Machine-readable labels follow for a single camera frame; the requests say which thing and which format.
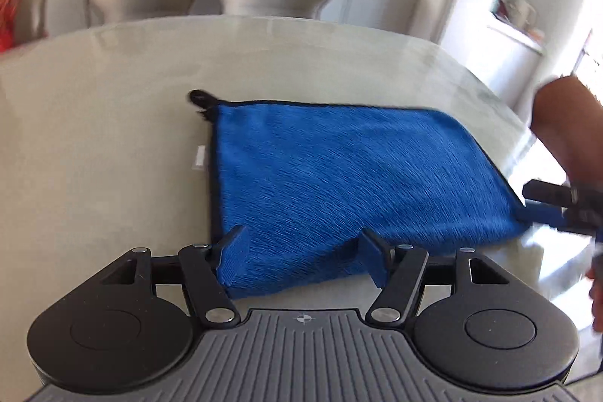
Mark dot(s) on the red patterned cloth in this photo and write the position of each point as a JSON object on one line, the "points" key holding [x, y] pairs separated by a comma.
{"points": [[12, 20]]}

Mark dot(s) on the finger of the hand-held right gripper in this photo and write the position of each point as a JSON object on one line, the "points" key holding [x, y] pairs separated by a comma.
{"points": [[549, 213], [560, 195]]}

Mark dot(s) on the white mug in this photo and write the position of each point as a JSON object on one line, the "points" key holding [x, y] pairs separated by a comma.
{"points": [[522, 13]]}

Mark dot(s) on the blue towel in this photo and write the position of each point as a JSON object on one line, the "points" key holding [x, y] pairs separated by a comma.
{"points": [[339, 176]]}

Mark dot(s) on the chair with red cloth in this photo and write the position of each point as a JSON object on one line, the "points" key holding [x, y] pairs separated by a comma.
{"points": [[35, 13]]}

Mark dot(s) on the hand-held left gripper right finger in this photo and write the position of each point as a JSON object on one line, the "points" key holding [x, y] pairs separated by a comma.
{"points": [[374, 258]]}

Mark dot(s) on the brown chair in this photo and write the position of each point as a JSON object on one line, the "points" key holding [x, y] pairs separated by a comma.
{"points": [[570, 129]]}

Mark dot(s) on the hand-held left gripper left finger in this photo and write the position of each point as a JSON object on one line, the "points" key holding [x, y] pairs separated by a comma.
{"points": [[234, 256]]}

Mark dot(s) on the white side counter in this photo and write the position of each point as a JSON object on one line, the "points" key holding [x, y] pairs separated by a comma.
{"points": [[516, 32]]}

